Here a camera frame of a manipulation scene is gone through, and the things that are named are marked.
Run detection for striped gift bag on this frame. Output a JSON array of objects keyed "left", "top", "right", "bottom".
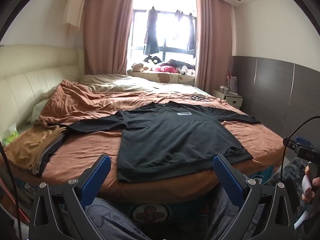
[{"left": 226, "top": 71, "right": 238, "bottom": 95}]

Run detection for white pillow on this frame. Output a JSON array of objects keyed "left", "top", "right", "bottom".
[{"left": 31, "top": 99, "right": 52, "bottom": 121}]

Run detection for black braided cable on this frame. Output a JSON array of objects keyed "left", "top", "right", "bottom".
[{"left": 0, "top": 140, "right": 23, "bottom": 240}]

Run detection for dark grey fuzzy rug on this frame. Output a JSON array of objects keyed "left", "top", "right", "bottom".
[{"left": 271, "top": 157, "right": 309, "bottom": 198}]

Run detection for black clothes hangers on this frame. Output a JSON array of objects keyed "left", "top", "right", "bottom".
[{"left": 184, "top": 94, "right": 213, "bottom": 102}]

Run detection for person's right hand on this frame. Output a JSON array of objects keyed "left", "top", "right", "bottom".
[{"left": 301, "top": 166, "right": 320, "bottom": 203}]

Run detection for pink plush toy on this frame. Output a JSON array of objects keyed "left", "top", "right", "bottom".
[{"left": 153, "top": 65, "right": 177, "bottom": 74}]

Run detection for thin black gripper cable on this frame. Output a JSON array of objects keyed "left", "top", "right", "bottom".
[{"left": 277, "top": 116, "right": 320, "bottom": 188}]

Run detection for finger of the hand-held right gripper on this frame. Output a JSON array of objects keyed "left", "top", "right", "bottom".
[{"left": 283, "top": 139, "right": 299, "bottom": 152}]

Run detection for beige bed cover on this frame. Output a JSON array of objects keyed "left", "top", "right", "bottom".
[{"left": 79, "top": 74, "right": 198, "bottom": 93}]

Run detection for hanging dark garment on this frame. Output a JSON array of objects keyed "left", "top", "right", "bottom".
[
  {"left": 143, "top": 6, "right": 160, "bottom": 55},
  {"left": 186, "top": 12, "right": 196, "bottom": 51}
]

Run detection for orange blanket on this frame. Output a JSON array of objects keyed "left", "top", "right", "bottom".
[{"left": 7, "top": 79, "right": 288, "bottom": 203}]

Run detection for black t-shirt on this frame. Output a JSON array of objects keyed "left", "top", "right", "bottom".
[{"left": 66, "top": 101, "right": 261, "bottom": 183}]

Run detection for cream padded headboard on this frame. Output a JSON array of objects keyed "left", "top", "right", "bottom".
[{"left": 0, "top": 44, "right": 85, "bottom": 125}]

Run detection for white plush bear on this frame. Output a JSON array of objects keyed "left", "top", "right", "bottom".
[{"left": 127, "top": 62, "right": 150, "bottom": 75}]

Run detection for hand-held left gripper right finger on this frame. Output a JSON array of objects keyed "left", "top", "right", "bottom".
[{"left": 205, "top": 154, "right": 295, "bottom": 240}]

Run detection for white nightstand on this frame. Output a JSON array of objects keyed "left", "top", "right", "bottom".
[{"left": 212, "top": 89, "right": 243, "bottom": 109}]

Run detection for dark wall panels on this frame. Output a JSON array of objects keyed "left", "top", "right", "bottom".
[{"left": 231, "top": 56, "right": 320, "bottom": 145}]

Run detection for stack of folded clothes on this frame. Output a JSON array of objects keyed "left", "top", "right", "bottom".
[{"left": 4, "top": 124, "right": 69, "bottom": 178}]

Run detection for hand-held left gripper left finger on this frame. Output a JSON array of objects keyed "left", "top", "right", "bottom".
[{"left": 29, "top": 154, "right": 112, "bottom": 240}]

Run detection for green tissue pack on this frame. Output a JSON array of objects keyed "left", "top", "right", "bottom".
[{"left": 1, "top": 127, "right": 20, "bottom": 145}]

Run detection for cream curtain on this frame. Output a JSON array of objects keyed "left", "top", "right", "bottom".
[{"left": 62, "top": 0, "right": 88, "bottom": 35}]

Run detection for pile of dark clothes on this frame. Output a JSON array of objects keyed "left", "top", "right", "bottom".
[{"left": 166, "top": 59, "right": 196, "bottom": 75}]

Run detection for black and white plush toy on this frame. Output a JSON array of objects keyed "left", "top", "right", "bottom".
[{"left": 143, "top": 55, "right": 162, "bottom": 64}]

